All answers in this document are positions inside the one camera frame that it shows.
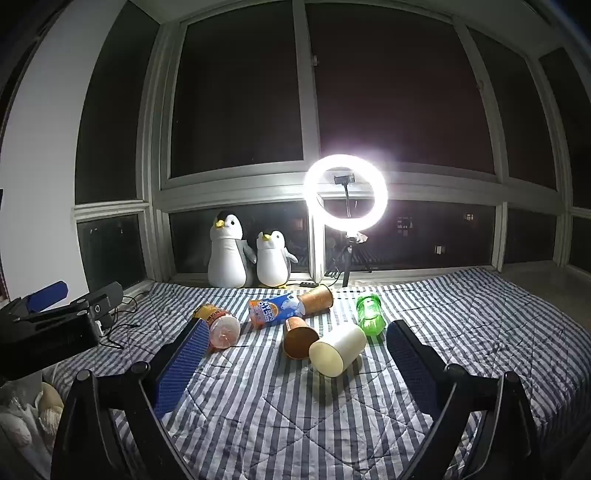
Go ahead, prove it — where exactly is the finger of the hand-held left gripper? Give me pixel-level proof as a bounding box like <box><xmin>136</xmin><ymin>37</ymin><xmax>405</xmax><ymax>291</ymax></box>
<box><xmin>68</xmin><ymin>282</ymin><xmax>124</xmax><ymax>332</ymax></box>
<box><xmin>9</xmin><ymin>280</ymin><xmax>69</xmax><ymax>320</ymax></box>

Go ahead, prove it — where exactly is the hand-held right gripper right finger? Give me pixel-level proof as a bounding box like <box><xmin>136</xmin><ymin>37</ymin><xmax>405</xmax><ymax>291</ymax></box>
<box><xmin>385</xmin><ymin>319</ymin><xmax>548</xmax><ymax>480</ymax></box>

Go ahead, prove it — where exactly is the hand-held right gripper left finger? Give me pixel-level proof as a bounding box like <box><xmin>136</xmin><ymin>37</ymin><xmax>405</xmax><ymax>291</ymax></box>
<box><xmin>50</xmin><ymin>318</ymin><xmax>211</xmax><ymax>480</ymax></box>

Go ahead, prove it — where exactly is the white cup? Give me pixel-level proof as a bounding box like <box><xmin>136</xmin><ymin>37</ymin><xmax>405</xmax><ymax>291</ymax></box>
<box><xmin>308</xmin><ymin>323</ymin><xmax>368</xmax><ymax>376</ymax></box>

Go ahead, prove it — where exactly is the drink cup with clear lid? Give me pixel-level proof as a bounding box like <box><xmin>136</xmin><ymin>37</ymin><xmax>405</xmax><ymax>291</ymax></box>
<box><xmin>193</xmin><ymin>303</ymin><xmax>241</xmax><ymax>354</ymax></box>

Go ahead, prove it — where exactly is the brown paper cup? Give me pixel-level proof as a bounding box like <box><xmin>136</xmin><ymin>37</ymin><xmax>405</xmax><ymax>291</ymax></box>
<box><xmin>298</xmin><ymin>284</ymin><xmax>334</xmax><ymax>315</ymax></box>
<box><xmin>283</xmin><ymin>316</ymin><xmax>320</xmax><ymax>360</ymax></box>

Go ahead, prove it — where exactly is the green plastic bottle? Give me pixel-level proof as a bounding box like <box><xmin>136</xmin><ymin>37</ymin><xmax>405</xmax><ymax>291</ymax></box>
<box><xmin>355</xmin><ymin>294</ymin><xmax>387</xmax><ymax>336</ymax></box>

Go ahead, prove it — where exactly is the white plastic bag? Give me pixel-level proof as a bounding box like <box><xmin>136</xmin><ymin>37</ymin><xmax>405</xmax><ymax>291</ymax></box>
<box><xmin>0</xmin><ymin>371</ymin><xmax>44</xmax><ymax>467</ymax></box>

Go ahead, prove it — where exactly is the orange and blue drink can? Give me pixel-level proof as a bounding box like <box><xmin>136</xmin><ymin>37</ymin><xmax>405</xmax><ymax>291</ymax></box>
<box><xmin>248</xmin><ymin>295</ymin><xmax>306</xmax><ymax>329</ymax></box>

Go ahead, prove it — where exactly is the striped blue white blanket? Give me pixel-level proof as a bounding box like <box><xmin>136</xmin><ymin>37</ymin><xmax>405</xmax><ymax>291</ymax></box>
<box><xmin>46</xmin><ymin>267</ymin><xmax>591</xmax><ymax>480</ymax></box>

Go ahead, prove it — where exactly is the large penguin plush toy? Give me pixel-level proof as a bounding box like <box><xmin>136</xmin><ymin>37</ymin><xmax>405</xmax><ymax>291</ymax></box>
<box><xmin>207</xmin><ymin>210</ymin><xmax>257</xmax><ymax>288</ymax></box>

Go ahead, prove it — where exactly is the black tripod stand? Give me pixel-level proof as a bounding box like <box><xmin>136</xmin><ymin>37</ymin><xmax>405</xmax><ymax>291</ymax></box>
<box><xmin>325</xmin><ymin>232</ymin><xmax>372</xmax><ymax>288</ymax></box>

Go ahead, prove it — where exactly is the small penguin plush toy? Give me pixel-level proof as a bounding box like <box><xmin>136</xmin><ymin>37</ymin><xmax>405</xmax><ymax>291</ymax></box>
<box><xmin>255</xmin><ymin>231</ymin><xmax>298</xmax><ymax>287</ymax></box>

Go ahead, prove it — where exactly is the black phone holder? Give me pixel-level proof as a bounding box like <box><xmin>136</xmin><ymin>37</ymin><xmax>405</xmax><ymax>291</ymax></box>
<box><xmin>333</xmin><ymin>172</ymin><xmax>355</xmax><ymax>219</ymax></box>

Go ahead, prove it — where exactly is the black cable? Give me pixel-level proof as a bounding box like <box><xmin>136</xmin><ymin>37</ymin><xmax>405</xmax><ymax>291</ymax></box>
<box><xmin>99</xmin><ymin>295</ymin><xmax>142</xmax><ymax>350</ymax></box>

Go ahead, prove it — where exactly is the ring light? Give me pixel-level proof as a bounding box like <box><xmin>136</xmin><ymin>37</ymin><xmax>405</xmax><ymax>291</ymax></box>
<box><xmin>303</xmin><ymin>154</ymin><xmax>389</xmax><ymax>234</ymax></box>

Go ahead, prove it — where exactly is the white window frame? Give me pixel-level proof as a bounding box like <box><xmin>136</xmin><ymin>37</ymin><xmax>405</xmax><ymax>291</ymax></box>
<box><xmin>74</xmin><ymin>0</ymin><xmax>591</xmax><ymax>296</ymax></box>

